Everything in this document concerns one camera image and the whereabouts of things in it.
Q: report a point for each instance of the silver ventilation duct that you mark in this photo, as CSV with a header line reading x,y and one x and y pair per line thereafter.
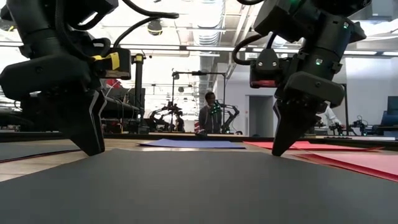
x,y
207,34

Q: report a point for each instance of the standing desk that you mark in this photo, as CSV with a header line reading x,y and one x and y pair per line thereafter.
x,y
121,109

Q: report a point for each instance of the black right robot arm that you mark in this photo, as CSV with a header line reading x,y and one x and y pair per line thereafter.
x,y
326,28

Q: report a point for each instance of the black background robot arms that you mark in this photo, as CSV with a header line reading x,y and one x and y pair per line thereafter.
x,y
231,115
164,110

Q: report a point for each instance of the grey door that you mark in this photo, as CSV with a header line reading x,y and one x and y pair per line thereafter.
x,y
261,116

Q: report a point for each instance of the small black frame mount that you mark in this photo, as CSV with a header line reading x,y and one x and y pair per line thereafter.
x,y
202,132

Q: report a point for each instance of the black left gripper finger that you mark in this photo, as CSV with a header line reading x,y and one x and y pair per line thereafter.
x,y
77,121
100,105

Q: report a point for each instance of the light background work table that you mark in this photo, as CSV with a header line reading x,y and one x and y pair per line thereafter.
x,y
385,137

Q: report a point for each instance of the blue paper sheet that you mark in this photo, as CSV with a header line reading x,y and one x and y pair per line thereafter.
x,y
192,144

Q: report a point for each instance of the person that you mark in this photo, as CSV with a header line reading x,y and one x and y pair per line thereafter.
x,y
179,123
210,118
331,116

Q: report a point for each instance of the red white striped post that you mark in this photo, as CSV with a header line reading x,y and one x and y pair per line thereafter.
x,y
196,127

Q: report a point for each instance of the red box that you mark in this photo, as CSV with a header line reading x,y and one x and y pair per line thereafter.
x,y
112,83

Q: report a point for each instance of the black table frame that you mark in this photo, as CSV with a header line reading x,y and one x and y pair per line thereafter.
x,y
357,141

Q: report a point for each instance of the blue chair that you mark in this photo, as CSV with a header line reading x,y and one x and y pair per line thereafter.
x,y
390,118

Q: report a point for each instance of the black background gantry frame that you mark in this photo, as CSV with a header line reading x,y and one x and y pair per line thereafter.
x,y
346,109
199,73

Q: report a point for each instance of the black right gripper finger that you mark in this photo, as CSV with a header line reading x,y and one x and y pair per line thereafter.
x,y
292,127

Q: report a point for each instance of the pink paper sheet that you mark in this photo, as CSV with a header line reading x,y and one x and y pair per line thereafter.
x,y
367,163

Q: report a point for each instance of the black paper sheet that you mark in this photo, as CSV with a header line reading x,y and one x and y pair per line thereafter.
x,y
186,186
25,151

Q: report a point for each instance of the black dome ceiling device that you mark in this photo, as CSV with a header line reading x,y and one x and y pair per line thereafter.
x,y
154,27

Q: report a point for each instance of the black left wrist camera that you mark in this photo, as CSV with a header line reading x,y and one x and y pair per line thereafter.
x,y
119,67

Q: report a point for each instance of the black background robot arm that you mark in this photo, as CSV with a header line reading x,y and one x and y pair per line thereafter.
x,y
335,127
360,126

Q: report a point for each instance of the black computer tower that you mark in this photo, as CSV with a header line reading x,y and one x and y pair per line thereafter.
x,y
130,98

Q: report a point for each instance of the long ceiling light panel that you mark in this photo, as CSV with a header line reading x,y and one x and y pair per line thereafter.
x,y
149,46
360,52
390,53
211,48

